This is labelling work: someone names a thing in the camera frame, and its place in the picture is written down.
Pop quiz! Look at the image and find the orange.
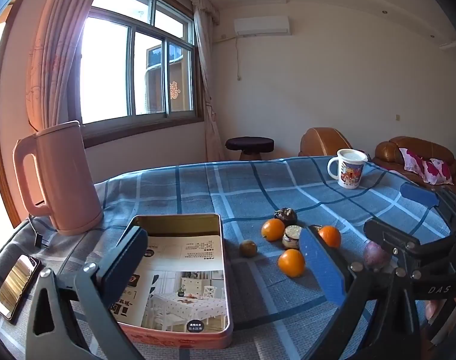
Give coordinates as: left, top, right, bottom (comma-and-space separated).
318, 225, 342, 249
278, 248, 306, 278
261, 218, 286, 242

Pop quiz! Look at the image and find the printed paper leaflet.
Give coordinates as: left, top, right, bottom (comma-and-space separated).
110, 235, 228, 334

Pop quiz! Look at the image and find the wide pink curtain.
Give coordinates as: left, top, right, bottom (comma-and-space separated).
25, 0, 118, 132

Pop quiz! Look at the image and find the black smartphone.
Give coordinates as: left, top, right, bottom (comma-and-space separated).
0, 254, 42, 321

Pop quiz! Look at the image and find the white mug lid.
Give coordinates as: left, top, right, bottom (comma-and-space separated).
337, 148, 368, 162

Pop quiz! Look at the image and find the white air conditioner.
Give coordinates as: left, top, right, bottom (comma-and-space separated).
233, 16, 290, 36

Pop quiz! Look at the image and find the air conditioner cord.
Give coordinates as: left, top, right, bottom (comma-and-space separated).
234, 35, 242, 82

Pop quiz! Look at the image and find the dark round stool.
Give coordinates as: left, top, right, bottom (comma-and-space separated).
225, 136, 275, 161

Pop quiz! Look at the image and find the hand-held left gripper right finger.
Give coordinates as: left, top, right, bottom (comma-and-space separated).
299, 226, 425, 360

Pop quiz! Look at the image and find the brown leather sofa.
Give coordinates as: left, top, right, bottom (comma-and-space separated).
374, 136, 456, 185

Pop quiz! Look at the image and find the sesame topped round cake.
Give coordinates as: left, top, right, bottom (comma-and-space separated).
281, 225, 303, 250

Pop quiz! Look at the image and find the white printed mug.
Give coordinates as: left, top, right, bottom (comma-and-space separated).
327, 148, 368, 189

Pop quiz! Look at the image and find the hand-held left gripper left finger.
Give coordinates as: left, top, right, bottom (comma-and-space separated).
25, 225, 150, 360

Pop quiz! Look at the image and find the blue plaid tablecloth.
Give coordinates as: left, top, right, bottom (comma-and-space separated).
0, 155, 456, 360

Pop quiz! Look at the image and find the brown kiwi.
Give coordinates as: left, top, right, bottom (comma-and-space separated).
239, 239, 258, 259

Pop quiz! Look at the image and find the brown leather armchair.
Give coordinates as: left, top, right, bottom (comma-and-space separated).
298, 127, 354, 157

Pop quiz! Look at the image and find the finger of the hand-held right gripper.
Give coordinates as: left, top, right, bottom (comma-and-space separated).
364, 220, 456, 267
400, 183, 456, 233

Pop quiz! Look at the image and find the rectangular metal tin box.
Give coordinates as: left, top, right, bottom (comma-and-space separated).
86, 213, 234, 349

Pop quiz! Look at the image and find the sliding glass window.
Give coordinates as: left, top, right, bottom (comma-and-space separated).
67, 0, 207, 150

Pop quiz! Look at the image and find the pink electric kettle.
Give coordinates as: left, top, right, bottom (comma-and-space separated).
12, 120, 104, 237

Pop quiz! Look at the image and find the pink floral pillow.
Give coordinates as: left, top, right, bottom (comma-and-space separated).
399, 147, 455, 185

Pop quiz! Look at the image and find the purple passion fruit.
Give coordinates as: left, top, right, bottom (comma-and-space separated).
363, 241, 391, 271

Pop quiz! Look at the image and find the black power plug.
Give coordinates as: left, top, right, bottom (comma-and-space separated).
28, 215, 52, 250

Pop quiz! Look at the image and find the narrow pink curtain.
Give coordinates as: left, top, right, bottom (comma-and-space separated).
192, 0, 225, 162

